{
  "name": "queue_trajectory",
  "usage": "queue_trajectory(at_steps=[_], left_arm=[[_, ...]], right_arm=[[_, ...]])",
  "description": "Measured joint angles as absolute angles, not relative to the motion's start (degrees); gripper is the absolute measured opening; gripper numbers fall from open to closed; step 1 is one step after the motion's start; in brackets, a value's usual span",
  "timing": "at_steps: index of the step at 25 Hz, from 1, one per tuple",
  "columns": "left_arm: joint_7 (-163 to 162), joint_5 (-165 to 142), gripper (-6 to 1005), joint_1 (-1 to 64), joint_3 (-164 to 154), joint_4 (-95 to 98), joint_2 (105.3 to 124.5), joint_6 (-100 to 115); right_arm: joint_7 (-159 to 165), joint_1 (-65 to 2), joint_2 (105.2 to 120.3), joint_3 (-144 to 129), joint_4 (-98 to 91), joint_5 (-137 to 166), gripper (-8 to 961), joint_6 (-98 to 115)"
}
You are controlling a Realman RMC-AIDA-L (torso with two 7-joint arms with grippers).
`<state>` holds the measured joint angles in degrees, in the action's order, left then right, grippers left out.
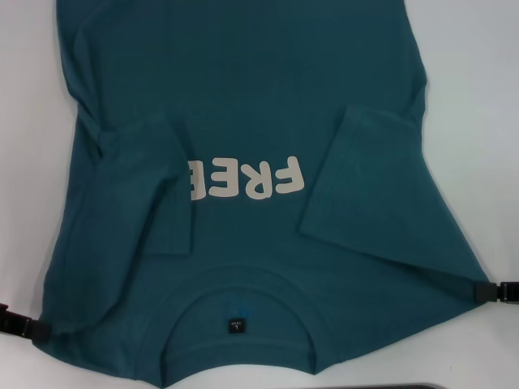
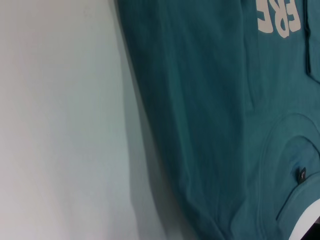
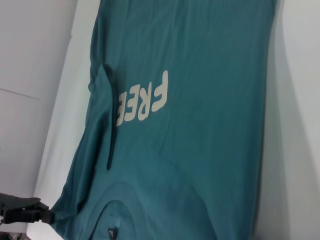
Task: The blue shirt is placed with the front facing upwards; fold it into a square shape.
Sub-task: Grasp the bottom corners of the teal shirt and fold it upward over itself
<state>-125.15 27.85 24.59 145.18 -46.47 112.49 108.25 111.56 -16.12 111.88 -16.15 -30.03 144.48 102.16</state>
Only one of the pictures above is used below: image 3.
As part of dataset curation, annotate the teal T-shirt with FREE print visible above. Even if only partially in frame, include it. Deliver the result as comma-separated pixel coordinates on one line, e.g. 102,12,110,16
51,0,276,240

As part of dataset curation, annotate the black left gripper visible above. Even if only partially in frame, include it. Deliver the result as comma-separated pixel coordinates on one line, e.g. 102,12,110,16
0,192,55,225

